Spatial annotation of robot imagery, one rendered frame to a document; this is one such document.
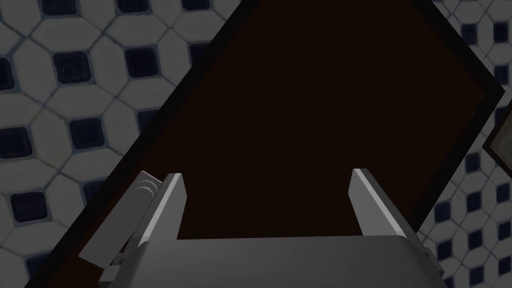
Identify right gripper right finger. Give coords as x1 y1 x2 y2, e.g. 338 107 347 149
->
347 167 418 240

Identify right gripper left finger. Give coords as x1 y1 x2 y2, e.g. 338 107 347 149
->
135 172 188 249

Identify dark brown door leaf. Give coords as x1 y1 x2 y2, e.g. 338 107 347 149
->
47 0 487 288

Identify dark framed wall picture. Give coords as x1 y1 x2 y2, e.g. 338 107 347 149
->
481 99 512 180

